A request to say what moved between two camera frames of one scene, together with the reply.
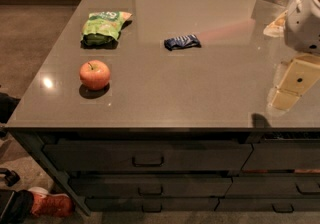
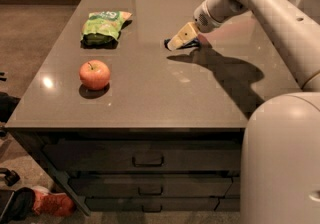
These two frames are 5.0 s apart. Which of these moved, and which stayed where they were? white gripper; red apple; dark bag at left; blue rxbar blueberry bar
Moved: white gripper
Stayed: dark bag at left; blue rxbar blueberry bar; red apple
